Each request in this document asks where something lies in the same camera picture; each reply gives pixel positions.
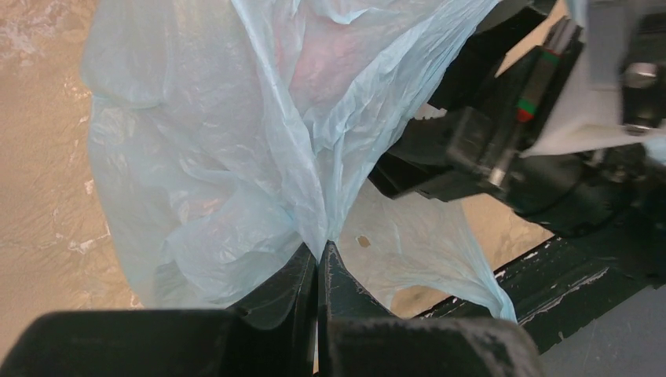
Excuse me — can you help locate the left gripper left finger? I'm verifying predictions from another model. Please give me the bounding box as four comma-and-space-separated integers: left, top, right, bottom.
226, 244, 317, 376

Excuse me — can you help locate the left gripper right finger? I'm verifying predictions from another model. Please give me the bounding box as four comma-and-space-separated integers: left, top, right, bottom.
317, 241, 395, 376

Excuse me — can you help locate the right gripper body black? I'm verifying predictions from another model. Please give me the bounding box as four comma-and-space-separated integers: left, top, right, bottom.
369, 1, 665, 237

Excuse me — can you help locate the light blue plastic bag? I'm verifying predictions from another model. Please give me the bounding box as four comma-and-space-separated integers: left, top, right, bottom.
81, 1, 516, 320

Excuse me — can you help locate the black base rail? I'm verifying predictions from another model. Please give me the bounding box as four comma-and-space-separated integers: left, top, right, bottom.
416, 210, 665, 353

